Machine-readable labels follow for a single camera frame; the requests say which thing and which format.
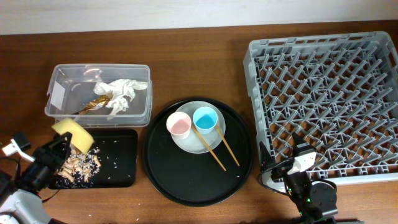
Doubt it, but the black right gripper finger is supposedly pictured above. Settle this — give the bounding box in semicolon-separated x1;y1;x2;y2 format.
292;133;316;155
259;141;275;172

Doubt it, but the food scraps and rice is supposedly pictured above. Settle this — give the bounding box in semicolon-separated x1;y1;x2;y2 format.
53;139;120;189

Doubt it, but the yellow bowl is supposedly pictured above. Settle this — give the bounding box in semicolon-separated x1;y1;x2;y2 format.
52;118;94;154

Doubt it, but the blue plastic cup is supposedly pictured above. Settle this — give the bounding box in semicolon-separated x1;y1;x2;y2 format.
193;106;218;134

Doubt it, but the gold snack wrapper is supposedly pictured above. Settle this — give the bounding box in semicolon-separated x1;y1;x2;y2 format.
75;95;111;114

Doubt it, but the pink plastic cup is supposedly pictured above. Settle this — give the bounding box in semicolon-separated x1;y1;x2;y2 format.
166;111;192;139

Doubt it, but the white tissue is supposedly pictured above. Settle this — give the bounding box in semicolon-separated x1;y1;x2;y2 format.
88;78;149;126

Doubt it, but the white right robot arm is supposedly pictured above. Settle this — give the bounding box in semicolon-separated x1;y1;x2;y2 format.
257;133;338;223

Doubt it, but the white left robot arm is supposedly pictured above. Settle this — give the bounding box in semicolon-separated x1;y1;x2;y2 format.
1;132;72;224

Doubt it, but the grey dishwasher rack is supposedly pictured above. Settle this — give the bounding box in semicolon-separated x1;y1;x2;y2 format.
243;31;397;185

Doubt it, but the clear plastic waste bin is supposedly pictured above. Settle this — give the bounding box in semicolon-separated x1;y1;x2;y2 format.
44;63;152;128

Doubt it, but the black rectangular tray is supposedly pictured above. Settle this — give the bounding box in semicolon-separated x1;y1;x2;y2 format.
48;128;139;190

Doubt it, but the round black serving tray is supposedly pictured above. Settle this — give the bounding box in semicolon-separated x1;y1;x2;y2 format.
143;98;254;207

